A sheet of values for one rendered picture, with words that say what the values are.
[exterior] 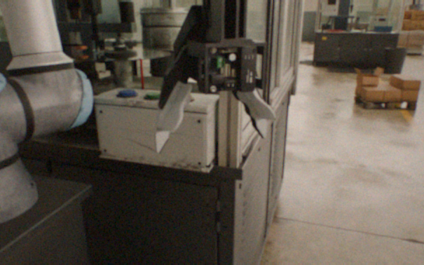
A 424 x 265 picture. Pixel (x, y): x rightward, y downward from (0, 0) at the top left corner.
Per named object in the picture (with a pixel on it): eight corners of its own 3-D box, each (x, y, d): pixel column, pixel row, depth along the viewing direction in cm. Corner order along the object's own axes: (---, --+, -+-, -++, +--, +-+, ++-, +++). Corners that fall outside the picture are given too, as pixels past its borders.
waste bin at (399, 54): (401, 72, 666) (406, 48, 651) (405, 75, 631) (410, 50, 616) (379, 71, 678) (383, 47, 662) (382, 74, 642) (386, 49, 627)
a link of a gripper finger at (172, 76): (150, 102, 40) (190, 39, 39) (147, 99, 41) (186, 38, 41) (181, 122, 42) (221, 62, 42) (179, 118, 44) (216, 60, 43)
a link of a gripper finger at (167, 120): (145, 155, 37) (191, 84, 36) (136, 138, 42) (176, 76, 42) (168, 167, 39) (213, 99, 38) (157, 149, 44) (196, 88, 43)
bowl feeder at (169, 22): (204, 71, 204) (204, 8, 192) (185, 80, 177) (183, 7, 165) (158, 69, 213) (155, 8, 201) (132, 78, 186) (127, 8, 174)
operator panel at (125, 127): (221, 154, 84) (222, 94, 79) (207, 173, 74) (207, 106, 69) (122, 141, 92) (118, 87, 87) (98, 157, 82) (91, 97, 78)
